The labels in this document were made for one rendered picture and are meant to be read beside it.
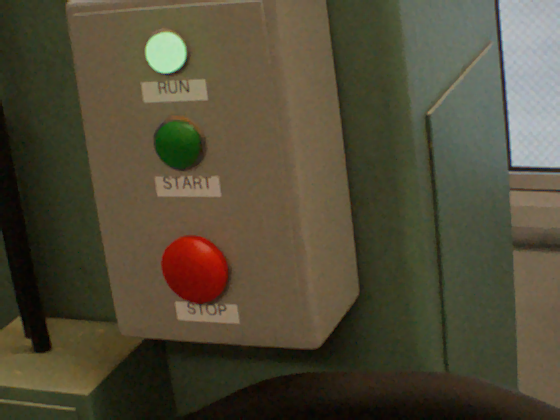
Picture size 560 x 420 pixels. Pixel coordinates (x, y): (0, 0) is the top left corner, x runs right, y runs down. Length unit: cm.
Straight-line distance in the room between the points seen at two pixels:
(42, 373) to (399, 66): 23
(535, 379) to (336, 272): 164
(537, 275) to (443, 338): 147
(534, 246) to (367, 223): 149
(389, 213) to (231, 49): 12
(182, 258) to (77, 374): 10
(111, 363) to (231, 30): 19
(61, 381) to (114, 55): 16
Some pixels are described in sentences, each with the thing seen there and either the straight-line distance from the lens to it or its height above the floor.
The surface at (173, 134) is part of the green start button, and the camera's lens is 51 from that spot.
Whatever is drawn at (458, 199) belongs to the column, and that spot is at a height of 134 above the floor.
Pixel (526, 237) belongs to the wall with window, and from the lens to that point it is 204.
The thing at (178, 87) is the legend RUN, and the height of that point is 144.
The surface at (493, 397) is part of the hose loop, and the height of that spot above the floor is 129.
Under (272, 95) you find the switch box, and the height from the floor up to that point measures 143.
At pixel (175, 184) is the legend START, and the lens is 52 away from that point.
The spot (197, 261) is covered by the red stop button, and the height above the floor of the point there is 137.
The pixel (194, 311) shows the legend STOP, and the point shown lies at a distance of 54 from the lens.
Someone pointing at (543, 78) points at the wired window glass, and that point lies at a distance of 204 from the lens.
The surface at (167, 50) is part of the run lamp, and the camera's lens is 50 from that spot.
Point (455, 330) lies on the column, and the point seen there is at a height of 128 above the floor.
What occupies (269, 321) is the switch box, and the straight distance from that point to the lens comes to 53.
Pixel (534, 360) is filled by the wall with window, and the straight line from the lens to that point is 215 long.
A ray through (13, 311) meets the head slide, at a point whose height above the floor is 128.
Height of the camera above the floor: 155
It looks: 20 degrees down
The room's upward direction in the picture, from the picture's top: 7 degrees counter-clockwise
